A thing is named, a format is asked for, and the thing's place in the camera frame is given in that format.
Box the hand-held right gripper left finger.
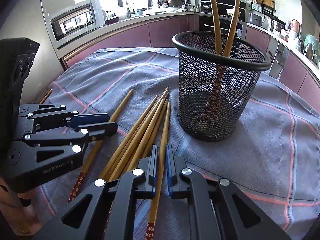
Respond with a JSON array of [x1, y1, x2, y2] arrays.
[[30, 144, 160, 240]]

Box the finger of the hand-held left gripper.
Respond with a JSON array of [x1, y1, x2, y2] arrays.
[[18, 104, 111, 133], [14, 121, 118, 167]]

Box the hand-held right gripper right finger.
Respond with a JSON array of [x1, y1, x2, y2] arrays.
[[166, 144, 292, 240]]

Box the red-patterned wooden chopstick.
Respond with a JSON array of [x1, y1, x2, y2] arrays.
[[206, 0, 223, 55], [200, 0, 241, 128], [144, 102, 172, 240], [67, 89, 134, 205]]

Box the bundle of wooden chopsticks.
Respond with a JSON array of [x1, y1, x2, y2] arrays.
[[99, 87, 170, 183]]

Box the black mesh cup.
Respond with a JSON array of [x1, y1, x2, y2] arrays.
[[172, 31, 272, 142]]

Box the grey plaid cloth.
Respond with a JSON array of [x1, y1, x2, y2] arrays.
[[37, 47, 320, 240]]

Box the silver microwave oven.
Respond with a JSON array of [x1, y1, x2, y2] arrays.
[[50, 0, 103, 48]]

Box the pink kitchen counter cabinets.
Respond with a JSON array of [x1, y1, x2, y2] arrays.
[[61, 14, 320, 110]]

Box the black built-in oven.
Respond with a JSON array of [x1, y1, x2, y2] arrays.
[[199, 14, 248, 40]]

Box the silver countertop appliance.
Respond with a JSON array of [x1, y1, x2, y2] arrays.
[[249, 11, 263, 27]]

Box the stainless steel pot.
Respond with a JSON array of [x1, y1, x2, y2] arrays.
[[270, 20, 283, 32]]

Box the black counter shelf rack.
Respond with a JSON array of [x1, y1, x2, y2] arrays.
[[246, 0, 275, 15]]

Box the copper pink kettle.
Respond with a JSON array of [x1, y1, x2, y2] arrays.
[[290, 19, 302, 39]]

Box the mint green bagged appliance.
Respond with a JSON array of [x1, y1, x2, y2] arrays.
[[304, 34, 320, 55]]

